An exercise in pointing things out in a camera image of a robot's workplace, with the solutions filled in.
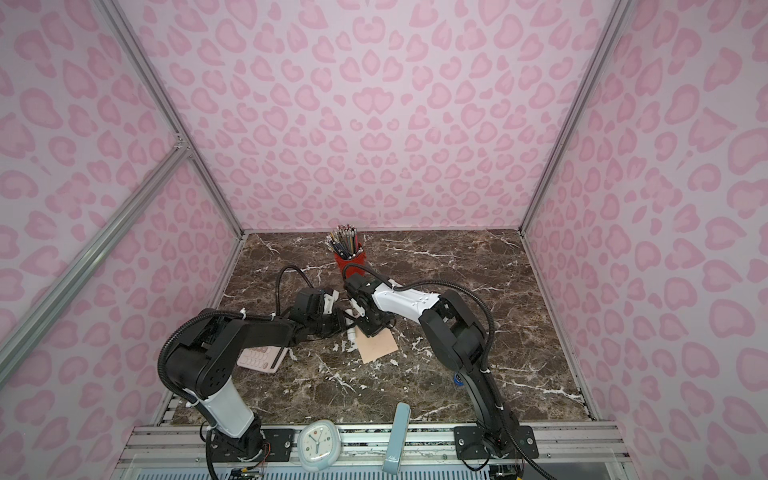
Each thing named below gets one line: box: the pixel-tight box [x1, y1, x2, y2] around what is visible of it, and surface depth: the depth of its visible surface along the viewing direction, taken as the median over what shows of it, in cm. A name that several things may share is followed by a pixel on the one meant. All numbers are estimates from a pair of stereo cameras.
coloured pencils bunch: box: [325, 224, 364, 260], surface depth 99 cm
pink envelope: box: [355, 325, 399, 364], surface depth 91 cm
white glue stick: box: [342, 309, 357, 353], surface depth 92 cm
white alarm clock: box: [297, 419, 343, 472], surface depth 73 cm
